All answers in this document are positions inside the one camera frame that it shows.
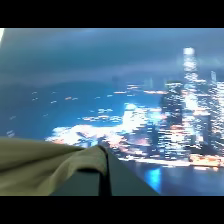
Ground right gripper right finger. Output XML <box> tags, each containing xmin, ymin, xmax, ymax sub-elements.
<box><xmin>105</xmin><ymin>146</ymin><xmax>160</xmax><ymax>196</ymax></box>

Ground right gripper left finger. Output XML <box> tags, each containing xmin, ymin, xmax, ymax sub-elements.
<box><xmin>50</xmin><ymin>169</ymin><xmax>102</xmax><ymax>196</ymax></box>

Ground olive garment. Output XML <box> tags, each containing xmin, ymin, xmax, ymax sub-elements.
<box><xmin>0</xmin><ymin>136</ymin><xmax>109</xmax><ymax>196</ymax></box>

